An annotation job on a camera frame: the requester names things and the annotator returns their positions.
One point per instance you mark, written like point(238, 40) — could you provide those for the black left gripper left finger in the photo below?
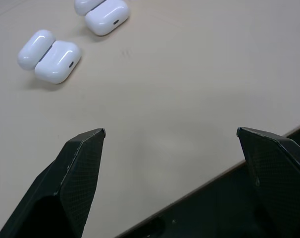
point(73, 183)

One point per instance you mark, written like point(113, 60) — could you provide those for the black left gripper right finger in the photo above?
point(276, 178)

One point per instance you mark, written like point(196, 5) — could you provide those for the white earbud case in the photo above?
point(103, 15)
point(51, 57)

